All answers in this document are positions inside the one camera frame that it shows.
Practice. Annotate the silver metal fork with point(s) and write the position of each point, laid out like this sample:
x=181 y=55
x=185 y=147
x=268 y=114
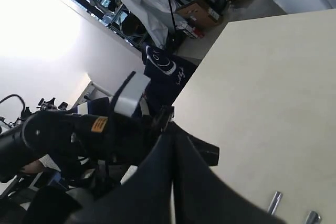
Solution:
x=313 y=218

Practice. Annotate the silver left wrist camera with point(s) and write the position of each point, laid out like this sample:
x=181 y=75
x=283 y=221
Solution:
x=127 y=98

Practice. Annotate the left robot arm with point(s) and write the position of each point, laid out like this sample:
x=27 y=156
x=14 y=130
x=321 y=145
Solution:
x=44 y=132

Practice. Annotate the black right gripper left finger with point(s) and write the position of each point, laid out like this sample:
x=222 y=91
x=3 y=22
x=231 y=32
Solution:
x=145 y=197

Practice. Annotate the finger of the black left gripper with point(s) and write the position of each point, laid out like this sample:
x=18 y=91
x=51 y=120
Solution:
x=208 y=151

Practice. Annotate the brown cardboard box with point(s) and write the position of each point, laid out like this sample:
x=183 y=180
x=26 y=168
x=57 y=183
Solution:
x=200 y=14

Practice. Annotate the silver metal knife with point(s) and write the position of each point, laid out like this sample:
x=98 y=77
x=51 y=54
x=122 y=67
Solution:
x=274 y=203

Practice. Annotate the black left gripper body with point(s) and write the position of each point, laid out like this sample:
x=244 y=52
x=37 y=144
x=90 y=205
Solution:
x=119 y=139

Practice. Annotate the white draped cloth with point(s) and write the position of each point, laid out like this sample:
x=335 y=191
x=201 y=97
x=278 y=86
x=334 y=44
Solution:
x=149 y=16

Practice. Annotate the dark blue printed cloth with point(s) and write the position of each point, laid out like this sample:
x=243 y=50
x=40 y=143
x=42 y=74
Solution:
x=168 y=75

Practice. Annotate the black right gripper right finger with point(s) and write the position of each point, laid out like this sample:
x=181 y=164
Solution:
x=200 y=196

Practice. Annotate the black tripod stand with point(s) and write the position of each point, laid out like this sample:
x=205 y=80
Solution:
x=177 y=32

